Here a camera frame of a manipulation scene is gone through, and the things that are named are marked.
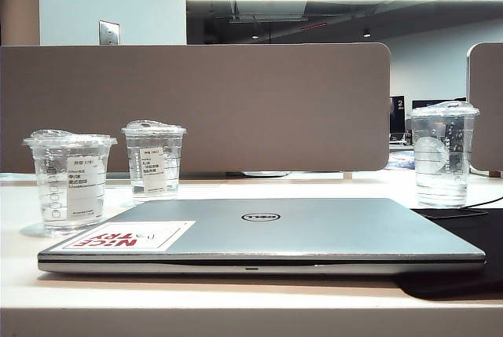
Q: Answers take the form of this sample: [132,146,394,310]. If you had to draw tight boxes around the clear cup with short label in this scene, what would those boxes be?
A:
[22,128,119,236]

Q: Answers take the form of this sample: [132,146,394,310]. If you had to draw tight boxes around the silver Dell laptop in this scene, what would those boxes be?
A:
[38,197,487,275]

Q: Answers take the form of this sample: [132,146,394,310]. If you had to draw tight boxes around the clear cup with tall label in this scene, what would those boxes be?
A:
[120,119,187,205]

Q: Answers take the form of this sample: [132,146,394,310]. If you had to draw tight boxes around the large clear cup with logo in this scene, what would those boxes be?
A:
[408,101,481,208]

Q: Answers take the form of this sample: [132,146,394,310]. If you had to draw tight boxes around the wide brown desk divider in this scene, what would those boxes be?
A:
[0,42,391,175]

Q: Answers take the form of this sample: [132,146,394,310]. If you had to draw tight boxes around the white red Nice Try sticker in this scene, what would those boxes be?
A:
[61,220,196,252]

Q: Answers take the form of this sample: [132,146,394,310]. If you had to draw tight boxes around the black sign with number two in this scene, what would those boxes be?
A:
[389,95,406,134]

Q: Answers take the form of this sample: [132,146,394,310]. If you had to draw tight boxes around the dark background monitor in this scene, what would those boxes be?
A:
[411,97,468,110]

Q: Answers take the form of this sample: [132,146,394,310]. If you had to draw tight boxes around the black mouse pad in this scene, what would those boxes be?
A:
[395,207,503,301]

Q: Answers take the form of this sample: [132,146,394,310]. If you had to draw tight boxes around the brown desk divider white edge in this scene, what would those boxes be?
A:
[466,42,503,174]

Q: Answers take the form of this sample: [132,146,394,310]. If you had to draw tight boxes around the grey ceiling air duct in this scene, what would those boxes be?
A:
[231,0,308,22]

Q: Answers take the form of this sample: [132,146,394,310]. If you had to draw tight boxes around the metal wall switch plate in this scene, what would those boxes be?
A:
[97,20,120,46]

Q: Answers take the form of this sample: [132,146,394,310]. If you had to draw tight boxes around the thin black cable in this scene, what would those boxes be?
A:
[460,194,503,209]

